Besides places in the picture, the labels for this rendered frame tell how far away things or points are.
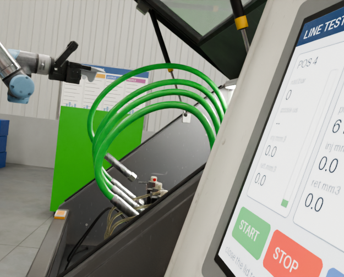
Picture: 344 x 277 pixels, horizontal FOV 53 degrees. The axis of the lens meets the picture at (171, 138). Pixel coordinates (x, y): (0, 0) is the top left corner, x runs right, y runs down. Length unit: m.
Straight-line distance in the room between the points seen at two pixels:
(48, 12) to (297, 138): 7.70
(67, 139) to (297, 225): 3.91
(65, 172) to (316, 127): 3.95
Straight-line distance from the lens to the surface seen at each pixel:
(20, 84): 1.24
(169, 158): 1.22
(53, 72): 1.43
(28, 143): 7.80
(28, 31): 8.02
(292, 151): 0.34
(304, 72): 0.38
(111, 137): 0.64
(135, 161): 1.21
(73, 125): 4.12
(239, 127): 0.48
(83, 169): 4.16
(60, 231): 1.03
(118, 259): 0.58
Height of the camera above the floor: 1.29
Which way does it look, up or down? 3 degrees down
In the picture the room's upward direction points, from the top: 7 degrees clockwise
